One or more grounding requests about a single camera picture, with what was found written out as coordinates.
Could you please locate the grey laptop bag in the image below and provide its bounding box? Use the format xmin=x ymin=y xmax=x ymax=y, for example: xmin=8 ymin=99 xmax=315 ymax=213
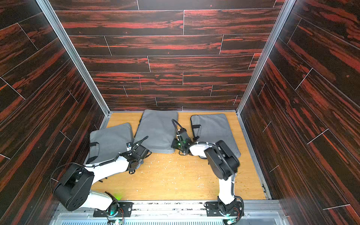
xmin=190 ymin=113 xmax=241 ymax=158
xmin=85 ymin=123 xmax=134 ymax=165
xmin=134 ymin=109 xmax=178 ymax=154

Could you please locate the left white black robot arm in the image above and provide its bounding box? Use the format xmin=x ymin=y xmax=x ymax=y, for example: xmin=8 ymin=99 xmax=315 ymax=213
xmin=52 ymin=143 xmax=152 ymax=217

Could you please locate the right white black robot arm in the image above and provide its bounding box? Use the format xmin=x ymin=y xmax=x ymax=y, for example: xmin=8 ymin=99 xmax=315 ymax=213
xmin=172 ymin=128 xmax=244 ymax=221

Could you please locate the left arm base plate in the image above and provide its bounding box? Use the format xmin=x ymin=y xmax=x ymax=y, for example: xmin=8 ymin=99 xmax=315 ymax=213
xmin=93 ymin=202 xmax=134 ymax=218

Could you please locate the aluminium front rail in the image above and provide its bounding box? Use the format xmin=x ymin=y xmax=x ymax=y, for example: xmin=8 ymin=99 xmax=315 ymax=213
xmin=50 ymin=200 xmax=290 ymax=225

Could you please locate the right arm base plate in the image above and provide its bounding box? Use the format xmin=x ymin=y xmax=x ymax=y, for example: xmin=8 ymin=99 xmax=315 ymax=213
xmin=204 ymin=200 xmax=244 ymax=217

